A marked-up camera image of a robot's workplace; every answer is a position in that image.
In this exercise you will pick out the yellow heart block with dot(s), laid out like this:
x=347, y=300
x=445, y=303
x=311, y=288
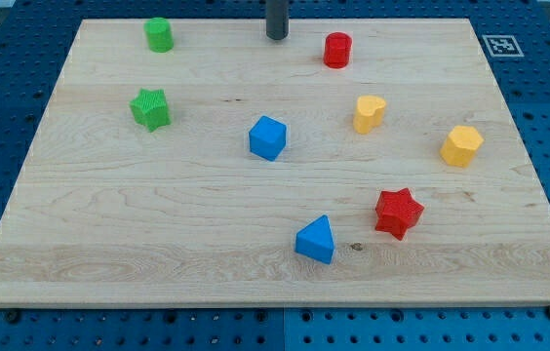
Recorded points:
x=369, y=111

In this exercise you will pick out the blue triangle block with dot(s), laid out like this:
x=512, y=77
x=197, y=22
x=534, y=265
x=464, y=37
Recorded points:
x=316, y=240

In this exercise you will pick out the red star block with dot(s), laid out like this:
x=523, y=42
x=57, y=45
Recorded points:
x=397, y=212

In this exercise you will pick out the green star block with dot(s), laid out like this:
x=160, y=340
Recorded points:
x=150, y=109

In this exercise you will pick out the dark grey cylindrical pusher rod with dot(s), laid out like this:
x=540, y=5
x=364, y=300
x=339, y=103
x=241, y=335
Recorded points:
x=277, y=19

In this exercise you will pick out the red cylinder block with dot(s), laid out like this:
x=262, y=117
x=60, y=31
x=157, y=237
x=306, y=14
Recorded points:
x=337, y=50

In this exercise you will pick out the light wooden board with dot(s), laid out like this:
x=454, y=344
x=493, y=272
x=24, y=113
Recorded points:
x=106, y=214

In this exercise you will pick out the white fiducial marker tag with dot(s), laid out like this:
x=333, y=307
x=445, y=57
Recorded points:
x=502, y=46

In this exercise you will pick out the yellow hexagon block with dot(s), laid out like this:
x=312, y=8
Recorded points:
x=461, y=146

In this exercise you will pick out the blue cube block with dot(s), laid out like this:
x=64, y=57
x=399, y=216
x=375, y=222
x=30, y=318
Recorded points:
x=267, y=138

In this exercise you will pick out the green cylinder block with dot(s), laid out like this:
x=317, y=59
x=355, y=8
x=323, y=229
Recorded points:
x=159, y=35

